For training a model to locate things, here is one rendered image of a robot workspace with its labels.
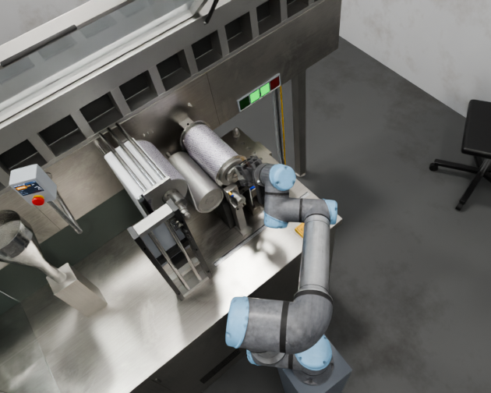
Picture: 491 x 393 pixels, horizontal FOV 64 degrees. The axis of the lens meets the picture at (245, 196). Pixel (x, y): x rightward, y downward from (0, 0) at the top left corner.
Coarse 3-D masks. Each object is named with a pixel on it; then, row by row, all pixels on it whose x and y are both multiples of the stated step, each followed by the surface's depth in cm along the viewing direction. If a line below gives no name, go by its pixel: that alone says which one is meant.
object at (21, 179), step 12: (24, 168) 101; (36, 168) 100; (12, 180) 99; (24, 180) 98; (36, 180) 99; (48, 180) 105; (24, 192) 101; (36, 192) 102; (48, 192) 104; (36, 204) 104
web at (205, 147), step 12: (192, 132) 156; (204, 132) 155; (144, 144) 143; (192, 144) 155; (204, 144) 152; (216, 144) 150; (156, 156) 140; (192, 156) 162; (204, 156) 151; (216, 156) 148; (228, 156) 146; (168, 168) 136; (204, 168) 157; (216, 168) 147; (144, 204) 159; (192, 204) 154
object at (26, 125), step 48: (240, 0) 144; (288, 0) 169; (144, 48) 132; (192, 48) 145; (240, 48) 159; (48, 96) 125; (96, 96) 132; (144, 96) 149; (0, 144) 122; (48, 144) 141; (0, 192) 132
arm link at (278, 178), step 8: (264, 168) 123; (272, 168) 118; (280, 168) 115; (288, 168) 116; (264, 176) 121; (272, 176) 116; (280, 176) 115; (288, 176) 116; (264, 184) 123; (272, 184) 117; (280, 184) 116; (288, 184) 117; (272, 192) 118; (280, 192) 118; (288, 192) 120
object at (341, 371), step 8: (336, 352) 143; (336, 360) 141; (344, 360) 141; (280, 368) 149; (336, 368) 140; (344, 368) 140; (280, 376) 176; (288, 376) 141; (336, 376) 139; (344, 376) 138; (288, 384) 158; (296, 384) 139; (304, 384) 138; (320, 384) 138; (328, 384) 137; (336, 384) 141; (344, 384) 164; (288, 392) 188; (296, 392) 145; (304, 392) 137; (312, 392) 137; (320, 392) 136; (328, 392) 144; (336, 392) 166
